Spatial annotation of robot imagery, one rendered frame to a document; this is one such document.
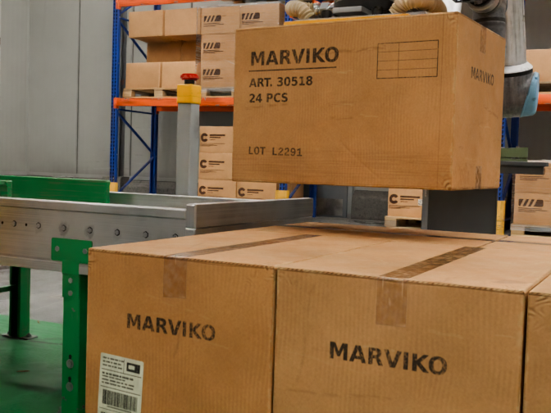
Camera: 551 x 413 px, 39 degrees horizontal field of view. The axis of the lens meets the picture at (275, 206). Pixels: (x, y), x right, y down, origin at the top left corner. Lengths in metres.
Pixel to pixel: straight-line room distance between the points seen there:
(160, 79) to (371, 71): 9.26
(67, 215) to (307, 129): 0.68
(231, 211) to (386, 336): 0.90
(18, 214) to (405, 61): 1.13
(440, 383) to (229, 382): 0.37
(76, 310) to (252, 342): 0.91
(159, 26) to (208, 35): 0.84
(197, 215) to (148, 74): 9.28
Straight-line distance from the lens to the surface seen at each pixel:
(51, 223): 2.18
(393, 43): 1.86
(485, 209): 2.75
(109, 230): 2.05
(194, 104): 2.90
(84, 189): 2.84
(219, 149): 10.47
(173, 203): 2.71
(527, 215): 9.11
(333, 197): 11.08
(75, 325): 2.16
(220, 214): 1.98
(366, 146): 1.86
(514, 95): 2.75
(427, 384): 1.22
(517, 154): 2.75
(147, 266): 1.42
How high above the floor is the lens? 0.71
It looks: 3 degrees down
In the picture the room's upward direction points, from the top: 2 degrees clockwise
